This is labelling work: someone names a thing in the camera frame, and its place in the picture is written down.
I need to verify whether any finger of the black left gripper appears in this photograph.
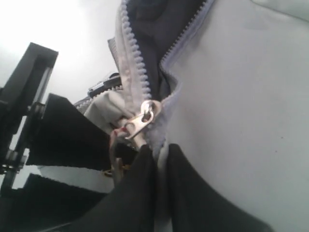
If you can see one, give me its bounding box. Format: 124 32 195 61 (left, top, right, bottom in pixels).
25 93 138 174
12 174 107 232

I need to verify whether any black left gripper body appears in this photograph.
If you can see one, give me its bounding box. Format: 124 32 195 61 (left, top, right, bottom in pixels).
0 43 58 193

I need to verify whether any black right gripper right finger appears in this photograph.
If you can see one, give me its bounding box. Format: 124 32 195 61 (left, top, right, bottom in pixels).
167 144 273 232

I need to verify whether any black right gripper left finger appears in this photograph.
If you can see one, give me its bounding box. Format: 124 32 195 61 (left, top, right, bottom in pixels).
69 145 155 232

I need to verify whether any metal zipper pull ring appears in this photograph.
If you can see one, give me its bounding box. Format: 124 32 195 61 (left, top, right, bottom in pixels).
106 100 161 177

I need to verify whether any white fabric backpack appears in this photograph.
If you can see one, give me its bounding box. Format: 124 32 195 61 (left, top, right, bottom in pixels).
86 0 309 232

